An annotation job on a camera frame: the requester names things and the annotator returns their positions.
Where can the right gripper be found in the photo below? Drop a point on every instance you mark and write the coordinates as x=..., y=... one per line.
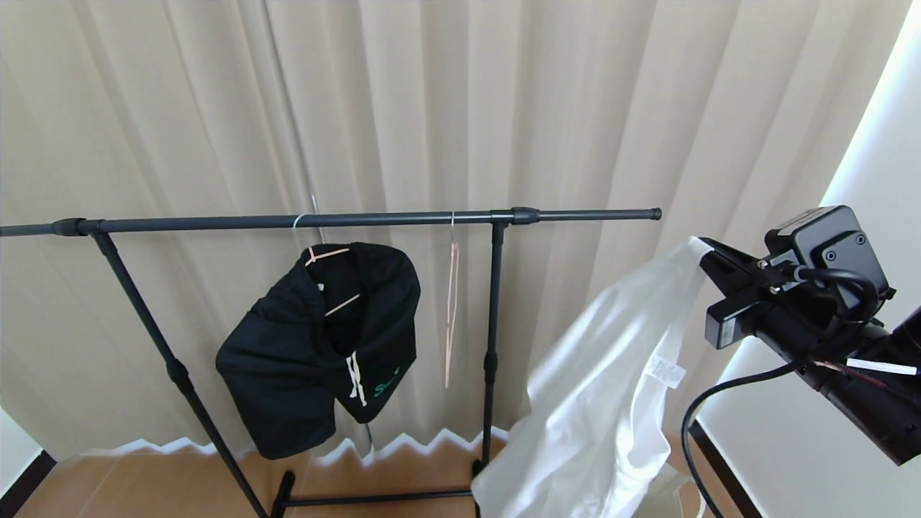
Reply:
x=748, y=320

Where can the white garment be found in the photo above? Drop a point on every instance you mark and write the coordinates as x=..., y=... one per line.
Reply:
x=597, y=403

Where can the pink clothes hanger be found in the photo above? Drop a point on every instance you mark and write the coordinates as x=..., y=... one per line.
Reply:
x=452, y=302
x=327, y=253

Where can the black shorts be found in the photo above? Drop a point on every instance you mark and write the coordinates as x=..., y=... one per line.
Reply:
x=288, y=374

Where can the white laundry basket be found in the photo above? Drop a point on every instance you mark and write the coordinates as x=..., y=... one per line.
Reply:
x=683, y=489

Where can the black clothes rack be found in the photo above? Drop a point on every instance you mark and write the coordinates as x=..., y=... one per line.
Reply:
x=216, y=221

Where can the beige curtain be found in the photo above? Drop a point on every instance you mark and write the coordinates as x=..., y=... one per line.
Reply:
x=504, y=93

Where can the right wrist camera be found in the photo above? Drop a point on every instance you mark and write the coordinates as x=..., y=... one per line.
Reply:
x=835, y=244

